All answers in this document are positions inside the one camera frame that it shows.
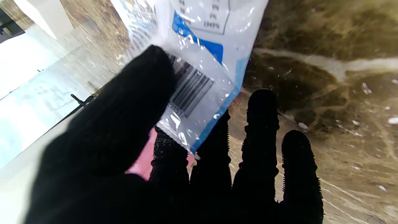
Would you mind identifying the clear bottle with pink seasoning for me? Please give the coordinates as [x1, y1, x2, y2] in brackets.
[124, 128, 196, 181]

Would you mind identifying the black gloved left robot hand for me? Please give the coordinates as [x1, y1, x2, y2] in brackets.
[25, 45, 324, 224]

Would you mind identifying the white blue salt bag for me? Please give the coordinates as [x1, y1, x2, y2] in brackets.
[110, 0, 269, 155]

